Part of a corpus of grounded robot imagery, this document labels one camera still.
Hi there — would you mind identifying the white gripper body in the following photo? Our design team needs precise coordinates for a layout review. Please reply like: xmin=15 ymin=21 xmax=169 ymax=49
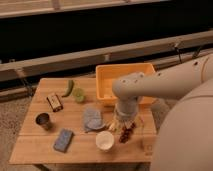
xmin=114 ymin=100 xmax=138 ymax=123

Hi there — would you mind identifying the yellow plastic tray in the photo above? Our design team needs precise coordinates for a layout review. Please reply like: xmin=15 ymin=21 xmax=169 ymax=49
xmin=96 ymin=63 xmax=155 ymax=106

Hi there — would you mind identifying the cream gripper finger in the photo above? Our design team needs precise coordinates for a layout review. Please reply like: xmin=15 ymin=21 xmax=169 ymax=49
xmin=108 ymin=120 xmax=120 ymax=132

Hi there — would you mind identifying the wooden table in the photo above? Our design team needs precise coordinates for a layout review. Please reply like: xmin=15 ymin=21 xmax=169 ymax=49
xmin=10 ymin=78 xmax=156 ymax=164

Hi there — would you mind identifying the long wooden beam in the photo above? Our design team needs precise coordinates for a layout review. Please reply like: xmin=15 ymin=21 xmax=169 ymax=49
xmin=0 ymin=30 xmax=213 ymax=81

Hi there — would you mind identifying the dark metal cup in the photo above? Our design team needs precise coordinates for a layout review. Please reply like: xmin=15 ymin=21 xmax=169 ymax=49
xmin=35 ymin=113 xmax=52 ymax=130

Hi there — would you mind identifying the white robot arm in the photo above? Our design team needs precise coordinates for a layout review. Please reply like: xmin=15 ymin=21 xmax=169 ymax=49
xmin=112 ymin=54 xmax=213 ymax=171

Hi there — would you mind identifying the white paper cup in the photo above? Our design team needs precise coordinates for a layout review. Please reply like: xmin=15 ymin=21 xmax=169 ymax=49
xmin=95 ymin=131 xmax=115 ymax=152

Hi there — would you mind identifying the blue grey cloth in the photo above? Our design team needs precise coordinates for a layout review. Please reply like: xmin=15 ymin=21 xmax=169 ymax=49
xmin=83 ymin=107 xmax=105 ymax=132

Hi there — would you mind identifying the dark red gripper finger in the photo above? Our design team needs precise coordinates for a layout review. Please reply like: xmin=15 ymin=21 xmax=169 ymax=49
xmin=119 ymin=123 xmax=136 ymax=143

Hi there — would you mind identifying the blue sponge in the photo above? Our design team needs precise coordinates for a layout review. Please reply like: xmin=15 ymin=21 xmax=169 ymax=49
xmin=53 ymin=129 xmax=74 ymax=153

